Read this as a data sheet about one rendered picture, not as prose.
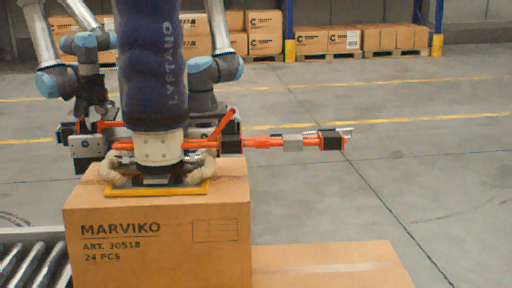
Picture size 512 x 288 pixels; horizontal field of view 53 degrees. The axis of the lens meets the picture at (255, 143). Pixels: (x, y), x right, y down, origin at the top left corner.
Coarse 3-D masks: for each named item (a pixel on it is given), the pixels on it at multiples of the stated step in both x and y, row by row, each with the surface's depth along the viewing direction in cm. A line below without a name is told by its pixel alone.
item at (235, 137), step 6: (222, 132) 182; (228, 132) 182; (234, 132) 182; (240, 132) 181; (222, 138) 178; (228, 138) 178; (234, 138) 178; (240, 138) 174; (222, 144) 174; (228, 144) 174; (234, 144) 174; (240, 144) 175; (222, 150) 175; (228, 150) 175; (234, 150) 175; (240, 150) 175
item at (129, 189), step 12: (132, 180) 171; (180, 180) 171; (204, 180) 176; (108, 192) 168; (120, 192) 168; (132, 192) 168; (144, 192) 168; (156, 192) 168; (168, 192) 168; (180, 192) 169; (192, 192) 169; (204, 192) 169
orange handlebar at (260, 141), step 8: (256, 136) 180; (264, 136) 180; (304, 136) 181; (312, 136) 181; (112, 144) 177; (120, 144) 175; (128, 144) 175; (184, 144) 175; (192, 144) 176; (200, 144) 176; (208, 144) 176; (216, 144) 176; (248, 144) 176; (256, 144) 176; (264, 144) 176; (272, 144) 177; (280, 144) 177; (304, 144) 177; (312, 144) 177
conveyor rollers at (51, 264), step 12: (0, 252) 217; (12, 252) 213; (36, 252) 213; (60, 252) 214; (0, 264) 205; (12, 264) 208; (24, 264) 204; (36, 264) 210; (48, 264) 204; (0, 276) 198; (24, 276) 198; (48, 276) 198; (60, 276) 196
